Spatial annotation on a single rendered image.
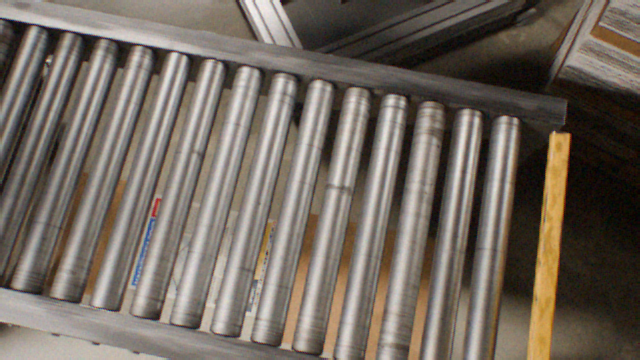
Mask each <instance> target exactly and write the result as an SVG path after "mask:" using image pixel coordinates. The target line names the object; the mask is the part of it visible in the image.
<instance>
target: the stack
mask: <svg viewBox="0 0 640 360"><path fill-rule="evenodd" d="M590 2H591V0H585V2H584V4H583V6H582V7H581V8H580V10H579V11H578V13H577V14H576V15H575V18H574V20H573V22H572V24H571V26H570V27H569V29H568V31H567V33H566V35H565V37H564V39H563V41H562V43H561V45H560V47H559V49H558V51H557V53H556V55H555V57H554V58H553V60H552V61H551V59H552V57H553V55H554V54H555V52H556V50H557V48H558V46H559V44H560V42H561V40H562V38H563V36H564V34H565V32H566V30H567V28H568V26H569V25H570V23H571V21H572V20H571V21H570V22H569V23H568V25H567V26H565V28H564V29H563V31H562V32H561V34H560V35H559V36H558V38H557V39H556V40H555V41H554V43H553V45H552V47H551V50H553V51H554V52H553V54H552V56H551V58H550V59H549V60H548V62H547V63H546V65H545V66H544V67H543V69H542V70H541V71H540V72H539V73H538V74H537V77H536V79H535V81H534V83H533V85H532V87H531V89H530V91H529V92H531V93H535V92H536V90H537V88H538V90H537V92H536V94H541V95H546V96H551V97H557V98H562V99H567V107H566V117H565V125H564V126H563V127H562V128H561V129H560V130H561V131H563V132H568V133H570V134H571V136H573V137H575V138H577V139H579V140H581V141H582V142H584V143H586V144H588V145H590V146H592V147H594V148H595V149H597V150H599V151H601V152H603V153H605V154H607V155H609V156H611V157H613V158H615V159H617V160H619V161H623V160H624V159H625V160H626V162H625V165H627V166H630V167H632V168H634V169H636V170H638V171H640V126H639V125H635V124H633V123H631V122H628V121H626V120H624V119H622V118H621V117H619V116H617V115H615V114H613V113H610V112H608V111H606V110H604V109H602V108H600V107H598V106H596V105H593V104H591V103H589V102H587V101H585V100H583V99H581V98H580V97H577V96H575V95H573V94H571V93H569V92H567V91H565V90H563V89H560V88H558V87H556V86H554V85H552V84H551V82H552V80H553V78H554V76H555V74H556V72H557V71H558V69H559V67H560V65H561V63H562V61H563V59H564V57H565V55H566V53H567V50H568V48H569V46H570V44H571V42H572V40H573V38H574V36H575V34H576V30H577V28H578V27H579V25H580V23H581V21H582V18H583V16H584V14H585V12H586V10H587V8H588V6H589V4H590ZM605 2H606V0H593V2H592V5H591V7H590V9H589V11H588V12H587V14H586V15H585V17H584V19H583V20H584V21H583V23H582V25H581V27H580V28H579V30H578V32H577V34H576V38H575V40H574V42H573V44H572V46H571V48H570V51H569V53H568V55H567V57H566V59H565V61H564V63H563V65H562V68H561V70H560V72H559V73H558V75H557V76H556V77H559V78H561V79H563V80H566V81H568V82H570V83H572V84H574V85H577V86H579V87H580V88H582V89H584V90H587V91H589V92H591V93H593V94H595V95H598V96H600V97H602V98H604V99H606V100H609V101H611V102H613V103H615V104H617V105H619V106H621V107H623V108H625V109H627V110H629V111H631V112H633V113H635V114H638V115H640V58H638V57H636V56H634V55H632V54H629V53H627V52H625V51H623V50H621V49H619V48H618V47H616V46H613V45H611V44H609V43H607V42H605V41H603V40H601V39H598V38H596V37H594V36H592V35H590V34H589V33H590V31H591V29H592V28H593V26H594V24H595V22H596V20H597V18H598V16H599V14H600V12H601V10H602V8H603V6H604V4H605ZM597 25H599V26H601V27H603V28H605V29H609V30H612V31H614V32H616V33H618V34H620V35H622V36H624V37H626V38H629V39H631V40H633V41H635V42H638V43H640V0H609V2H608V4H607V6H606V8H605V10H604V12H603V14H602V16H601V18H600V20H599V22H598V24H597ZM597 25H596V26H597ZM593 29H594V28H593ZM550 61H551V62H552V63H551V65H550V67H549V69H548V71H547V72H546V74H545V75H544V77H543V79H542V80H541V78H542V76H543V74H544V72H545V71H546V69H547V67H548V65H549V63H550ZM540 80H541V82H540ZM554 80H555V79H554ZM554 80H553V81H554ZM539 82H540V84H539ZM538 84H539V86H538ZM548 145H549V141H548V142H547V143H546V144H545V145H544V146H543V147H542V148H541V149H537V150H536V151H535V152H534V153H536V154H538V155H540V156H541V157H543V158H545V159H547V155H548ZM569 154H571V155H573V156H575V157H577V158H579V159H581V160H583V161H584V162H586V163H588V164H590V165H592V166H594V167H596V168H598V169H600V170H602V171H604V172H608V173H610V174H612V175H614V176H616V177H618V178H620V179H622V180H623V181H625V182H627V183H629V184H631V185H633V186H635V187H637V188H639V189H640V179H639V178H637V177H635V176H633V175H631V174H629V173H625V172H623V171H622V170H620V169H619V166H620V165H619V166H617V167H615V166H613V165H611V164H609V163H607V162H605V161H603V160H601V159H599V158H597V157H595V156H593V155H591V154H589V153H587V152H585V151H583V150H582V149H580V148H578V147H576V146H574V145H572V144H570V149H569ZM568 170H569V171H571V172H575V173H577V174H579V175H581V176H583V177H584V178H586V179H588V180H590V181H591V182H593V183H595V184H597V185H599V186H601V187H603V188H605V189H607V190H609V191H611V192H613V193H615V194H617V195H619V196H621V197H623V198H624V199H626V200H628V201H630V202H632V203H634V204H636V205H638V206H640V193H639V192H637V191H635V190H633V189H631V188H629V187H627V186H625V185H623V184H622V183H620V182H618V181H616V180H614V179H612V178H610V177H608V176H606V175H604V174H602V173H600V172H596V171H594V170H592V169H590V168H588V167H586V166H584V165H583V164H581V163H579V162H577V161H575V160H573V159H571V158H569V160H568Z"/></svg>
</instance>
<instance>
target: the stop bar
mask: <svg viewBox="0 0 640 360"><path fill-rule="evenodd" d="M570 138H571V134H570V133H568V132H563V131H558V130H554V131H552V132H551V133H550V136H549V145H548V155H547V165H546V173H545V183H544V193H543V202H542V213H541V230H540V240H539V250H538V259H537V269H536V278H535V287H534V297H533V307H532V316H531V325H530V335H529V344H528V354H527V360H551V357H550V350H551V339H552V328H553V319H554V308H555V297H556V286H557V275H558V266H559V255H560V244H561V233H562V223H563V213H564V202H565V191H566V180H567V173H568V172H569V170H568V160H569V149H570Z"/></svg>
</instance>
